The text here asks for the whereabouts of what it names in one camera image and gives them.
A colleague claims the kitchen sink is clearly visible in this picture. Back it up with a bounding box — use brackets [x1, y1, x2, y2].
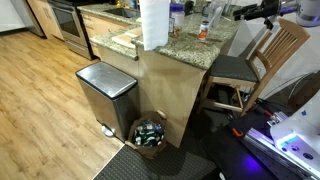
[106, 8, 140, 18]

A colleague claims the white paper towel roll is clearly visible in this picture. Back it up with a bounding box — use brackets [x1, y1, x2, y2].
[139, 0, 170, 51]

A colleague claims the white bottle with orange label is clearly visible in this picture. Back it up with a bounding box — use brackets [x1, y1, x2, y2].
[198, 21, 209, 40]

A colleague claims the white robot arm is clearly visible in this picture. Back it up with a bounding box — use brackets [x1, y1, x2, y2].
[233, 0, 320, 180]

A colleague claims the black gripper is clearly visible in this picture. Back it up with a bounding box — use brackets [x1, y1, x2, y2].
[233, 0, 280, 30]

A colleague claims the clear jar with purple lid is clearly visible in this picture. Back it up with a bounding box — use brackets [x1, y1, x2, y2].
[170, 3, 185, 26]

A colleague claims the wooden chair with grey cushion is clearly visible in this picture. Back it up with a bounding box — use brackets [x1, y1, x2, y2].
[197, 18, 310, 115]

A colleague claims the clear plastic bottle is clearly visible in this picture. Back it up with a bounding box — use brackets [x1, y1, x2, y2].
[208, 0, 225, 28]

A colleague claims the stainless steel trash can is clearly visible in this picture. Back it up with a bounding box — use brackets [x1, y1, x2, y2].
[75, 61, 140, 141]

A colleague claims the dark floor mat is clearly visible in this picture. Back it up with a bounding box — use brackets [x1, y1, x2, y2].
[92, 144, 216, 180]

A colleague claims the brown paper bag of recyclables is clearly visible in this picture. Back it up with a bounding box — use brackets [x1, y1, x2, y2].
[125, 110, 167, 159]

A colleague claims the wooden cutting board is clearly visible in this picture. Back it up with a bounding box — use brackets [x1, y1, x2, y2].
[111, 27, 142, 49]

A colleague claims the stainless steel oven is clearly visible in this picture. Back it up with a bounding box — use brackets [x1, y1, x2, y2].
[47, 0, 94, 60]

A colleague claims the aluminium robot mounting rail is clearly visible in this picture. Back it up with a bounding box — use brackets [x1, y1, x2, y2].
[241, 111, 320, 180]

